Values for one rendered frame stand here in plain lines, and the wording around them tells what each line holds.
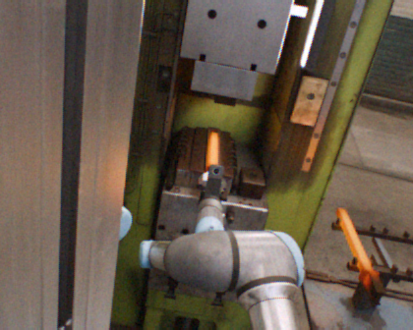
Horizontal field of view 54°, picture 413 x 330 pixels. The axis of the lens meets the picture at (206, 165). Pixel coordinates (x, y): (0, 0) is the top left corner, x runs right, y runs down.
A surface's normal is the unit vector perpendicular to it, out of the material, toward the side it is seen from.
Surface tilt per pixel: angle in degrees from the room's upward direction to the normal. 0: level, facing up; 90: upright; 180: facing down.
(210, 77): 90
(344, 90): 90
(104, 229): 90
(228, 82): 90
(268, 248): 21
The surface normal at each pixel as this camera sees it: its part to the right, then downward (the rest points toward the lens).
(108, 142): 0.88, 0.35
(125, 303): -0.03, 0.44
